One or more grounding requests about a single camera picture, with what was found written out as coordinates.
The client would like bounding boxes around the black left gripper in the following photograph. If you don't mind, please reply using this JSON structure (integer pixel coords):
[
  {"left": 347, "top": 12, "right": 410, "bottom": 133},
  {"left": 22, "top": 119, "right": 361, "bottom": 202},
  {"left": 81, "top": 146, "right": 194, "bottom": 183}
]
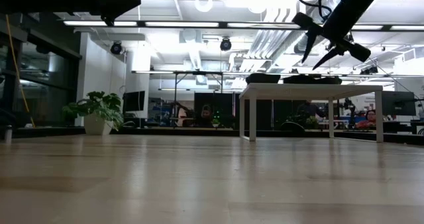
[{"left": 66, "top": 0, "right": 142, "bottom": 27}]

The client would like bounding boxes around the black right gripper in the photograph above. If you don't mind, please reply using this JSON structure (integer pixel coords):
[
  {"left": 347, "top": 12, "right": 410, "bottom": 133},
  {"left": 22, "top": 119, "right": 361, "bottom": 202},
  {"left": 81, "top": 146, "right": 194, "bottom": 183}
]
[{"left": 291, "top": 0, "right": 372, "bottom": 72}]

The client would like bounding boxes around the white perforated metal shelf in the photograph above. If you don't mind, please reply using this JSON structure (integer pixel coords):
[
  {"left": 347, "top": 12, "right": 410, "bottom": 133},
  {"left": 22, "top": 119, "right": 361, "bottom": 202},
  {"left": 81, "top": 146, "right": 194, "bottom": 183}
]
[{"left": 238, "top": 82, "right": 384, "bottom": 144}]

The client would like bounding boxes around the black ceiling spotlight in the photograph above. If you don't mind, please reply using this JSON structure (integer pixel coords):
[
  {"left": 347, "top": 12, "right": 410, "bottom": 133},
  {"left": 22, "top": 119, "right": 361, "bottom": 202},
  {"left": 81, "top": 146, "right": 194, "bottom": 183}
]
[
  {"left": 359, "top": 66, "right": 380, "bottom": 76},
  {"left": 219, "top": 37, "right": 233, "bottom": 52},
  {"left": 110, "top": 40, "right": 124, "bottom": 55}
]

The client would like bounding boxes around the long ceiling light bar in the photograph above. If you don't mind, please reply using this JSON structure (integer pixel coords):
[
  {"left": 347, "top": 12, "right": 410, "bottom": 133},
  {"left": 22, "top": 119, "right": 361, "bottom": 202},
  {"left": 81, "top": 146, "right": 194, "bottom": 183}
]
[{"left": 62, "top": 19, "right": 424, "bottom": 32}]

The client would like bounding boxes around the round ceiling lamp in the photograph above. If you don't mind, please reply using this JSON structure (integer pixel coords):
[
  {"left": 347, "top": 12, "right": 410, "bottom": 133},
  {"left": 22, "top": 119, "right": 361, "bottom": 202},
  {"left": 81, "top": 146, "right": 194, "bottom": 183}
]
[{"left": 194, "top": 0, "right": 215, "bottom": 14}]

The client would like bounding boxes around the black chair back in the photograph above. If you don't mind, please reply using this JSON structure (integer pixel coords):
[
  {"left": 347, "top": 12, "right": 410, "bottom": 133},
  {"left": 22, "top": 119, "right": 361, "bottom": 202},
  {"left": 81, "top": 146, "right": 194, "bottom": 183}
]
[{"left": 280, "top": 121, "right": 307, "bottom": 134}]

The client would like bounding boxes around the person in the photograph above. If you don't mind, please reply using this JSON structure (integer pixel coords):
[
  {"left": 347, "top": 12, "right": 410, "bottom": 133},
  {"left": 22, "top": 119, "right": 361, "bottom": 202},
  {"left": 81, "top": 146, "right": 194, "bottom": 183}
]
[
  {"left": 197, "top": 104, "right": 215, "bottom": 129},
  {"left": 354, "top": 109, "right": 378, "bottom": 130}
]

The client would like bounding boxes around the black desk monitor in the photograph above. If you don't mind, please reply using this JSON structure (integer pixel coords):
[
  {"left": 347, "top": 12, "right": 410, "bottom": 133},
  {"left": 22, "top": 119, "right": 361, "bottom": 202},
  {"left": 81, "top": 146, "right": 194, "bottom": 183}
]
[{"left": 381, "top": 91, "right": 417, "bottom": 117}]

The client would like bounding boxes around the green artificial plant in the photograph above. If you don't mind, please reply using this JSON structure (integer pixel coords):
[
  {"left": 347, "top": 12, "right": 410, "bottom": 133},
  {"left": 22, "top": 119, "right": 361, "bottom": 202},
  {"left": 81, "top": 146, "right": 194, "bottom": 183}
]
[{"left": 62, "top": 90, "right": 125, "bottom": 136}]

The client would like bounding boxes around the small grey cylinder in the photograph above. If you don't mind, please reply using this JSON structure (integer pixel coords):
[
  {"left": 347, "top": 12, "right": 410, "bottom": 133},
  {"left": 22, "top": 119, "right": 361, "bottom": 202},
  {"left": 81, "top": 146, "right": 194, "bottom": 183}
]
[{"left": 3, "top": 124, "right": 14, "bottom": 144}]

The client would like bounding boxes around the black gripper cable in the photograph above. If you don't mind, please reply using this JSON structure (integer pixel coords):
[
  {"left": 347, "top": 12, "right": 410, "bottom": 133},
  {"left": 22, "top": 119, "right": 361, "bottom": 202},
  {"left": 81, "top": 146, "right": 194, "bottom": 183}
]
[{"left": 295, "top": 0, "right": 333, "bottom": 22}]

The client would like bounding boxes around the black wall monitor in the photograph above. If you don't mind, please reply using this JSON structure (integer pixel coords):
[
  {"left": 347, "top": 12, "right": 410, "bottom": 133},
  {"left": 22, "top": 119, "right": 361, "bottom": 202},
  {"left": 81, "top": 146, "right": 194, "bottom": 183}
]
[{"left": 123, "top": 90, "right": 146, "bottom": 113}]

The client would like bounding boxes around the black background rig frame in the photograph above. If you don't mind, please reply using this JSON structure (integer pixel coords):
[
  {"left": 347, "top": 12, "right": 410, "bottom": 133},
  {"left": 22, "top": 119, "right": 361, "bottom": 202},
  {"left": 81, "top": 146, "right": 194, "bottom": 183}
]
[{"left": 172, "top": 70, "right": 224, "bottom": 129}]

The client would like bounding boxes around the yellow hanging cable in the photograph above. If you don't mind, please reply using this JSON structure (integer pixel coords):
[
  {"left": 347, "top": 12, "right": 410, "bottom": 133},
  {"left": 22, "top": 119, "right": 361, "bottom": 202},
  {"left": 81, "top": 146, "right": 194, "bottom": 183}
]
[{"left": 4, "top": 14, "right": 36, "bottom": 129}]

